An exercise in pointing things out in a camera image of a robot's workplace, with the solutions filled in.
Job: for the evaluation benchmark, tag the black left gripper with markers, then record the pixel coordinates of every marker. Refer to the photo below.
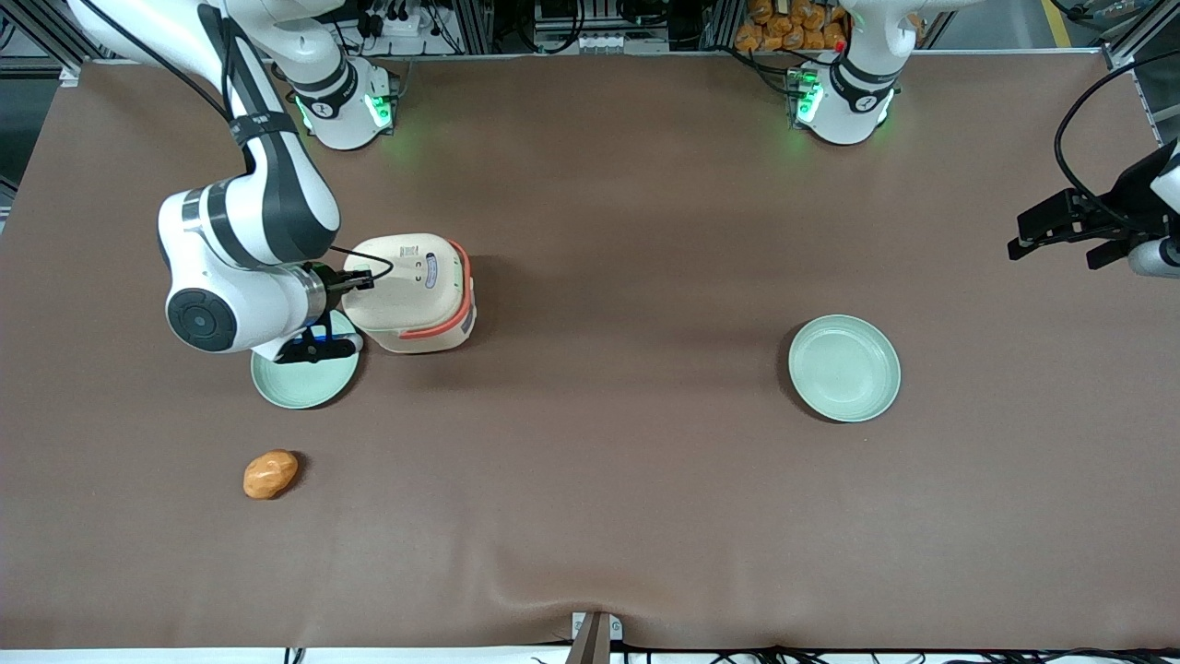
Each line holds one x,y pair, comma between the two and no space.
1126,199

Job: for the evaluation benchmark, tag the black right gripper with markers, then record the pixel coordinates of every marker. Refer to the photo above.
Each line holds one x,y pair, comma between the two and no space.
336,279

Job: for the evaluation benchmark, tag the cream rice cooker orange trim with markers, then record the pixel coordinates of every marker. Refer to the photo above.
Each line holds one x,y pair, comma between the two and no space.
415,300

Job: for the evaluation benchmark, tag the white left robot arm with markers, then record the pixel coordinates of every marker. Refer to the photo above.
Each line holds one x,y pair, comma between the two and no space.
843,97

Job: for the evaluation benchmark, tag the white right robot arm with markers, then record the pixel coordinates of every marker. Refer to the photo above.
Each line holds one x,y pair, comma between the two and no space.
258,212

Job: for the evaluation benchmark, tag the pale green plate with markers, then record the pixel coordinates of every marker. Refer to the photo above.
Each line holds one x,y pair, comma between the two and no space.
309,385
844,369

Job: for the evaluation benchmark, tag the orange-brown bread roll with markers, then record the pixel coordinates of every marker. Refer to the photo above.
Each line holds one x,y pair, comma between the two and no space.
270,474

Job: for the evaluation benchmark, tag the white power strip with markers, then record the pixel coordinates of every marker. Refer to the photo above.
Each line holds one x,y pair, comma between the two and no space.
395,22

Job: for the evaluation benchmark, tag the brown table mat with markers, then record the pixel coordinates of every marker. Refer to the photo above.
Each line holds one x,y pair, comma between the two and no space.
590,507

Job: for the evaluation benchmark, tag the white connector block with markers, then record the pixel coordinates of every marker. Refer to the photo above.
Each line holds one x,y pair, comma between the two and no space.
619,42

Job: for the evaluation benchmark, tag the bag of orange breads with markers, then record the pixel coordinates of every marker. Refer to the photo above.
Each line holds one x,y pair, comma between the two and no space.
784,23

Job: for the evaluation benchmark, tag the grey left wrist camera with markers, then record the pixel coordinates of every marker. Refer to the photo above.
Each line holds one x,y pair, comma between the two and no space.
1157,258

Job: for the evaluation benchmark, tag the aluminium frame post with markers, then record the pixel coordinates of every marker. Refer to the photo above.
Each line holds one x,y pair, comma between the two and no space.
46,37
1138,32

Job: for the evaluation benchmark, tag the grey metal camera mount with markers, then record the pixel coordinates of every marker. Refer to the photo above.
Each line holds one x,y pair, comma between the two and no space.
595,636

